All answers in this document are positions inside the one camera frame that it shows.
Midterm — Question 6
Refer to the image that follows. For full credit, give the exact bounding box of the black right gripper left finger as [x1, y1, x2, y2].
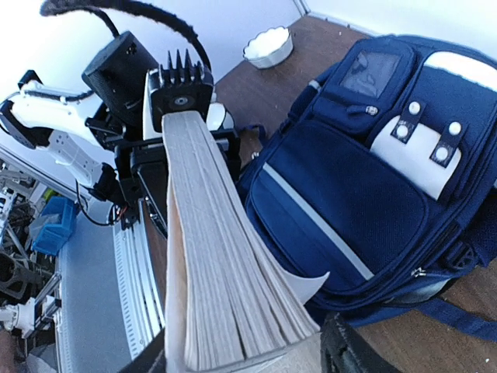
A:
[120, 329, 166, 373]

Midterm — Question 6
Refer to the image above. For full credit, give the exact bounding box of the aluminium left corner post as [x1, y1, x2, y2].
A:
[292, 0, 311, 16]

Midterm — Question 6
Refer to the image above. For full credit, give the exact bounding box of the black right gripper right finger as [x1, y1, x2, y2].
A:
[320, 312, 400, 373]

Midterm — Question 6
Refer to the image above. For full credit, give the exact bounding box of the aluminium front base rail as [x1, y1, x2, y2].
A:
[56, 214, 164, 372]

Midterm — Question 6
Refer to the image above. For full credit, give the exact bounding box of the navy blue student backpack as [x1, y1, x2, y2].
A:
[237, 35, 496, 341]

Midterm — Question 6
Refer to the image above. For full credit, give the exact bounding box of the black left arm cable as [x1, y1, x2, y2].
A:
[40, 0, 213, 73]

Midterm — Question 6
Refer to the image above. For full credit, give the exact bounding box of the orange green treehouse book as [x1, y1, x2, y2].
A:
[162, 111, 325, 372]

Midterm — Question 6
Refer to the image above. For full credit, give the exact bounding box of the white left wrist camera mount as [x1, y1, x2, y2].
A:
[142, 68, 162, 140]

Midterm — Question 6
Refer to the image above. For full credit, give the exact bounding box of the white scalloped ceramic dish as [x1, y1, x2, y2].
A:
[243, 26, 294, 70]

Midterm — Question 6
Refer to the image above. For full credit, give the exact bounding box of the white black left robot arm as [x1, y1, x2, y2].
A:
[1, 32, 214, 231]

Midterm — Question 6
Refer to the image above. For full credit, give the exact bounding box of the white bowl teal outside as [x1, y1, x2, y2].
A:
[206, 103, 235, 131]

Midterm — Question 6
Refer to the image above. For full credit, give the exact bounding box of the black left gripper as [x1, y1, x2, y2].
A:
[114, 127, 242, 238]

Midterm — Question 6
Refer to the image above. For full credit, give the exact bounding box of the blue plastic storage bin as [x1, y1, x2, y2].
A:
[29, 197, 77, 256]

